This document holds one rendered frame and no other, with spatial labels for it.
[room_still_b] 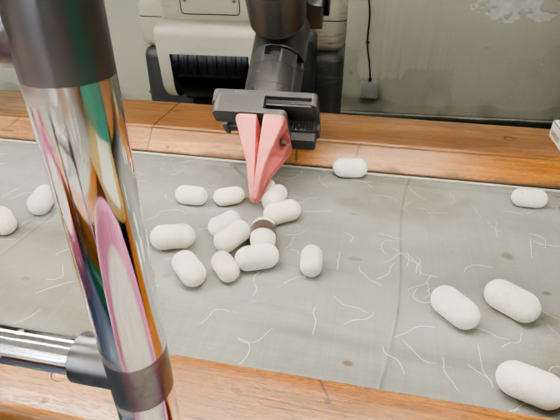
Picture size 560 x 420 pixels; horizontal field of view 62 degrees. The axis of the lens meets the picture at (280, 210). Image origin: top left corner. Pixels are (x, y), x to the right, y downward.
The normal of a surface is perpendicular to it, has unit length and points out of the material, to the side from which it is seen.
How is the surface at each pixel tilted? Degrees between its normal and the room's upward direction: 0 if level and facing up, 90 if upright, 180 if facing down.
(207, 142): 45
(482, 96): 89
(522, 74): 90
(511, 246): 0
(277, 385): 0
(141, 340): 90
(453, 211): 0
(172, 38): 98
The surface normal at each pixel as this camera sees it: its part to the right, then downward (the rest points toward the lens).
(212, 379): 0.00, -0.85
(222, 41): -0.14, 0.64
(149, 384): 0.55, 0.44
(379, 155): -0.15, -0.23
